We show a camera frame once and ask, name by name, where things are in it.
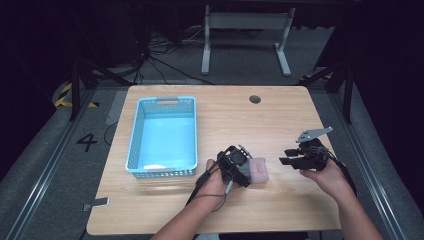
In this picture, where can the black metal stand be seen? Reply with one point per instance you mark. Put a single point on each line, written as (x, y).
(348, 90)
(76, 86)

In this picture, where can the aluminium floor rail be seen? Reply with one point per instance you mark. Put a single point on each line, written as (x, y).
(50, 166)
(366, 160)

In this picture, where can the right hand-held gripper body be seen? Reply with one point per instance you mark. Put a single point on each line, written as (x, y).
(313, 155)

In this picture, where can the person's left hand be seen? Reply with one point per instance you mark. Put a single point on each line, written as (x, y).
(213, 186)

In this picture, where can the light blue plastic basket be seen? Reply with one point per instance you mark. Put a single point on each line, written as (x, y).
(166, 140)

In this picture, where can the white metal desk frame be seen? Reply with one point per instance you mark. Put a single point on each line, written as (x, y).
(248, 20)

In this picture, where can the grey and pink sock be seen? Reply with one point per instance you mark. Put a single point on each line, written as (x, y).
(259, 170)

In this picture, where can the person's right hand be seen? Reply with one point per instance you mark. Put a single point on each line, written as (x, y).
(328, 181)

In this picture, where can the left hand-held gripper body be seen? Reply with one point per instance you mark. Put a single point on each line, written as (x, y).
(231, 163)

